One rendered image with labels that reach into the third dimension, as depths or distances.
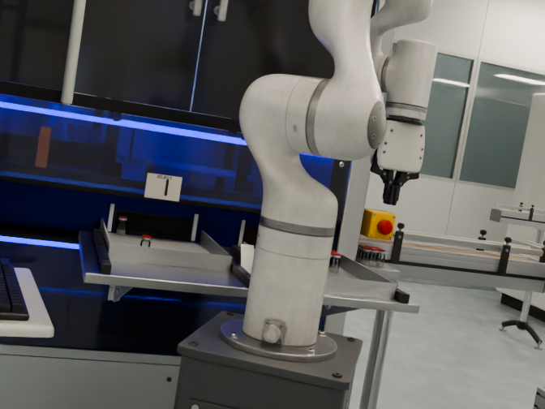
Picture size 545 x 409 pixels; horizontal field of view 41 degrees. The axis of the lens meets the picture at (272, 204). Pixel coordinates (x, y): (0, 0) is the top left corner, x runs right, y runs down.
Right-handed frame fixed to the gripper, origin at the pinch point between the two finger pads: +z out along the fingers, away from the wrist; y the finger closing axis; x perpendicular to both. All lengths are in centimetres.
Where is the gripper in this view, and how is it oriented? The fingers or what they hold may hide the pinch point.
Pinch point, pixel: (391, 195)
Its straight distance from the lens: 153.8
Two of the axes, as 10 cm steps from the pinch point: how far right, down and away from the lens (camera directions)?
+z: -1.6, 9.8, 0.9
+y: -9.5, -1.3, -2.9
